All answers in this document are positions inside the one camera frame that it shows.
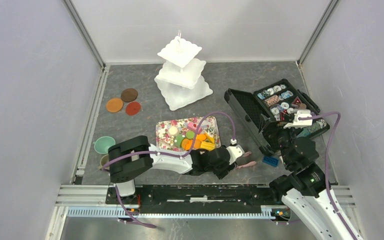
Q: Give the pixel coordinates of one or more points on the yellow toy cake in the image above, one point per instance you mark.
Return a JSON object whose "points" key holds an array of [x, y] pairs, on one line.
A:
{"points": [[208, 146]]}

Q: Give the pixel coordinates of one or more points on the white three-tier dessert stand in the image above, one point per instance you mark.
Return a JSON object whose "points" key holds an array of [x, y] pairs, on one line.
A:
{"points": [[180, 79]]}

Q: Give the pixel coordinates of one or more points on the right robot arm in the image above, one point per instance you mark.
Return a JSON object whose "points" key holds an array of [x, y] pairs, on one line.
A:
{"points": [[307, 190]]}

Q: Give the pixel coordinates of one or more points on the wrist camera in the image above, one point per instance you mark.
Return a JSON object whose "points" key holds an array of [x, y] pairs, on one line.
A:
{"points": [[235, 151], [302, 119]]}

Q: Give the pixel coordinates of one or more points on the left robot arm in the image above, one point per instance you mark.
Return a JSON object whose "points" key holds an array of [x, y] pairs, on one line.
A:
{"points": [[131, 158]]}

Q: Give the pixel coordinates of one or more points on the green toy cake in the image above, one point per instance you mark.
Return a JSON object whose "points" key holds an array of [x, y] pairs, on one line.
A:
{"points": [[178, 140]]}

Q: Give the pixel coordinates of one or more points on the red round coaster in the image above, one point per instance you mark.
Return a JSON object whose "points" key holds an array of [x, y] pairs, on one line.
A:
{"points": [[133, 108]]}

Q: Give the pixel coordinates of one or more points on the olive brown cup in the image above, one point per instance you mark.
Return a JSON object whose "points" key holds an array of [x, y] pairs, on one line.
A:
{"points": [[104, 159]]}

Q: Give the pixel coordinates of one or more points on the orange round coaster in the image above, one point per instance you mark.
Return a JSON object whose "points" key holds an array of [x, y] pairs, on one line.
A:
{"points": [[114, 105]]}

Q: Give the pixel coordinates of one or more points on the floral rectangular tray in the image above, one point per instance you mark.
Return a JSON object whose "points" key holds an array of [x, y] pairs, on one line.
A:
{"points": [[209, 126]]}

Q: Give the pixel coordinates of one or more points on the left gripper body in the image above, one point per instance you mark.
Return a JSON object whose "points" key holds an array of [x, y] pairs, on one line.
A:
{"points": [[221, 171]]}

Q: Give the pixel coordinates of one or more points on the pink left gripper finger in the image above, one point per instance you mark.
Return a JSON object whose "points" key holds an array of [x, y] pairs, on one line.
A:
{"points": [[249, 164], [246, 154]]}

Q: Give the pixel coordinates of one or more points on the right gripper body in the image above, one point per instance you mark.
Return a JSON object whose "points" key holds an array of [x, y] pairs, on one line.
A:
{"points": [[284, 136]]}

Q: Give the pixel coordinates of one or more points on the mint green cup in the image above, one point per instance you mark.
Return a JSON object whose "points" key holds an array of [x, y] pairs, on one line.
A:
{"points": [[102, 144]]}

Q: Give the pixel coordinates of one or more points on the dark brown round coaster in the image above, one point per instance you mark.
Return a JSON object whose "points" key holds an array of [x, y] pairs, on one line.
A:
{"points": [[129, 95]]}

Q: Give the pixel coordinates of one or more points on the pink toy cake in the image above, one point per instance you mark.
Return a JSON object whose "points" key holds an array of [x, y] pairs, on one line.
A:
{"points": [[194, 127]]}

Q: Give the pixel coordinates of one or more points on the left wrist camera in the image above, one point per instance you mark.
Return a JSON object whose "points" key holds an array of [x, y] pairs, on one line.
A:
{"points": [[235, 151]]}

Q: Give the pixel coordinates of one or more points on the green macaron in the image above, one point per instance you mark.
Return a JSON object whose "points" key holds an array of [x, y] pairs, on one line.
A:
{"points": [[190, 134]]}

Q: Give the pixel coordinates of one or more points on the black poker chip case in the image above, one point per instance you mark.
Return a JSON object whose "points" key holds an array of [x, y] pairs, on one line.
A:
{"points": [[278, 100]]}

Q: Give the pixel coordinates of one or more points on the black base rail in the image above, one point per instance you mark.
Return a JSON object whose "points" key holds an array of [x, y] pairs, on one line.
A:
{"points": [[202, 199]]}

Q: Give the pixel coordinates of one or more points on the cream cupcake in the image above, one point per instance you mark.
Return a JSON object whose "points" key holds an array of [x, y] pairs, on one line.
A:
{"points": [[173, 131]]}

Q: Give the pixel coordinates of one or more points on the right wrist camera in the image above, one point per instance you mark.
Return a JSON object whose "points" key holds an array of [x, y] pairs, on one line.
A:
{"points": [[302, 119]]}

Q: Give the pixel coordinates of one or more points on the blue toy brick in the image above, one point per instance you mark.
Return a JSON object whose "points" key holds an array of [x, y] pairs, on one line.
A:
{"points": [[269, 160]]}

